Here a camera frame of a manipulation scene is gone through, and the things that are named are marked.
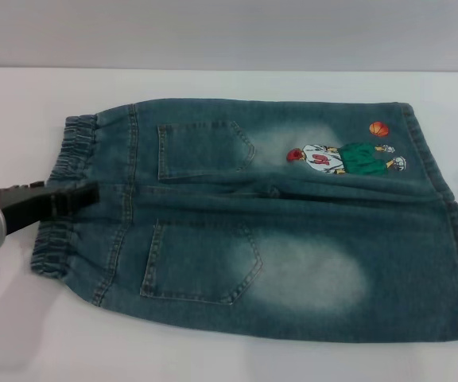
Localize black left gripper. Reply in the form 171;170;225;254
0;180;101;236

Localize blue denim shorts cartoon print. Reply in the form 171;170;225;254
29;98;458;344

